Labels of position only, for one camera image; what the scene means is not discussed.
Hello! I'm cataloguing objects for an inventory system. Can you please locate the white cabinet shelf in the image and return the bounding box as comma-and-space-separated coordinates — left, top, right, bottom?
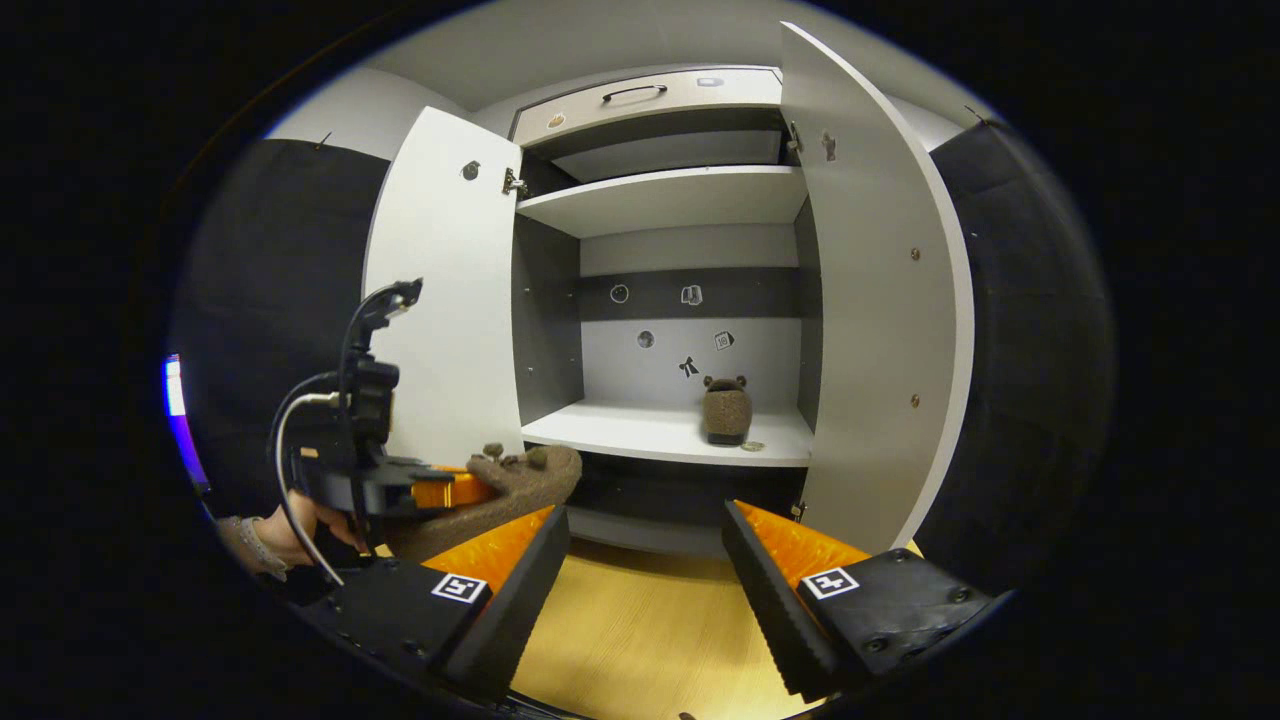
516, 165, 809, 239
520, 400, 816, 468

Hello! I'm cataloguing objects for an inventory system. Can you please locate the white cabinet drawer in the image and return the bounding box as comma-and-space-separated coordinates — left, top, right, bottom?
510, 67, 786, 148

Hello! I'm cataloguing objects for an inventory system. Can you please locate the white shoe cabinet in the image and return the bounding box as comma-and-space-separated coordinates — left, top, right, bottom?
362, 22, 976, 561

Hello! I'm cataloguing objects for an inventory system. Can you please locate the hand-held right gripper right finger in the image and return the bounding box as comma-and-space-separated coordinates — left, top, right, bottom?
722, 499, 996, 701

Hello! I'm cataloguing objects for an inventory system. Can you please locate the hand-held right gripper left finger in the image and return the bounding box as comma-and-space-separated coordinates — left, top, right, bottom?
300, 505, 571, 704

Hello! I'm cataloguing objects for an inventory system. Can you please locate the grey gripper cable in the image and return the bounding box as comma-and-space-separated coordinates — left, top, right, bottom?
272, 392, 346, 588

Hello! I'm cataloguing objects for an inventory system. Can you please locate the lit monitor screen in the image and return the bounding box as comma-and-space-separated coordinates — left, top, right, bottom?
163, 353, 206, 486

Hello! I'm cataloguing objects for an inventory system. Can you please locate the white cabinet door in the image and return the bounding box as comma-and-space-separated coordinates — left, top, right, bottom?
362, 107, 524, 471
780, 22, 976, 556

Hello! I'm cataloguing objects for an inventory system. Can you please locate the brown fuzzy shoe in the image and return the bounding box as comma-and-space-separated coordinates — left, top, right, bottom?
703, 376, 753, 446
385, 443, 583, 563

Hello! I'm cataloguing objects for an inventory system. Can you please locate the beaded wrist bracelet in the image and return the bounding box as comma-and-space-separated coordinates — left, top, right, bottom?
235, 515, 291, 581

